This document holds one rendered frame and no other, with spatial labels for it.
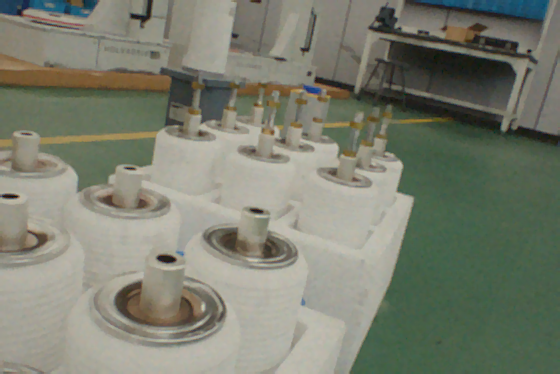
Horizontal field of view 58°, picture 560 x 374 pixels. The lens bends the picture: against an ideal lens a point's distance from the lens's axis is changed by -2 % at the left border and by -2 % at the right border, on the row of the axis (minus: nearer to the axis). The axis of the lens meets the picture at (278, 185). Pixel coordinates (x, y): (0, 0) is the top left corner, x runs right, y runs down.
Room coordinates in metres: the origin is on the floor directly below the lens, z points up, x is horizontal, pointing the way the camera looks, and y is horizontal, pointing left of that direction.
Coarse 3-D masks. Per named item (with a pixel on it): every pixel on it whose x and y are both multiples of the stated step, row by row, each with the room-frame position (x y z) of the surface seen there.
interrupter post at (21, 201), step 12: (0, 192) 0.29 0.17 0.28; (12, 192) 0.30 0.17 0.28; (0, 204) 0.28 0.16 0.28; (12, 204) 0.28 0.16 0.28; (24, 204) 0.29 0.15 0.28; (0, 216) 0.28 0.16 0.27; (12, 216) 0.28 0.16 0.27; (24, 216) 0.29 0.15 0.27; (0, 228) 0.28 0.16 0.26; (12, 228) 0.28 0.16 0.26; (24, 228) 0.29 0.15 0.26; (0, 240) 0.28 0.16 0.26; (12, 240) 0.28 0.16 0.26; (24, 240) 0.29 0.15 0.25
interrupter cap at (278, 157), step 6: (240, 150) 0.68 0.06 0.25; (246, 150) 0.69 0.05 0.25; (252, 150) 0.70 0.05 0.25; (276, 150) 0.72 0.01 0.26; (246, 156) 0.66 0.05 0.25; (252, 156) 0.66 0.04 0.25; (258, 156) 0.67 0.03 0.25; (276, 156) 0.70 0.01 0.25; (282, 156) 0.70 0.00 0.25; (288, 156) 0.70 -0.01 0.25; (270, 162) 0.66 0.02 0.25; (276, 162) 0.66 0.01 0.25; (282, 162) 0.67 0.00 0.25
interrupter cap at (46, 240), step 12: (36, 216) 0.33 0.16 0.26; (36, 228) 0.31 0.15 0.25; (48, 228) 0.32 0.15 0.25; (60, 228) 0.32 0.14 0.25; (36, 240) 0.30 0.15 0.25; (48, 240) 0.30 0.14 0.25; (60, 240) 0.30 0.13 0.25; (0, 252) 0.27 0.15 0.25; (12, 252) 0.27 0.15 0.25; (24, 252) 0.27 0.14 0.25; (36, 252) 0.28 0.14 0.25; (48, 252) 0.28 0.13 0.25; (60, 252) 0.29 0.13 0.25; (0, 264) 0.26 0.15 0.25; (12, 264) 0.26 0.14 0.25; (24, 264) 0.26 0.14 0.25; (36, 264) 0.27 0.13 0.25
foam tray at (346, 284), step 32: (160, 192) 0.66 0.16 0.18; (192, 224) 0.64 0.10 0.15; (288, 224) 0.64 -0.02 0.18; (384, 224) 0.72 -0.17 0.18; (320, 256) 0.58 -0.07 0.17; (352, 256) 0.57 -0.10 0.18; (384, 256) 0.64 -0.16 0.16; (320, 288) 0.58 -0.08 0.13; (352, 288) 0.57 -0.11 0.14; (384, 288) 0.82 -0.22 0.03; (352, 320) 0.56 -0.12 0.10; (352, 352) 0.57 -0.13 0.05
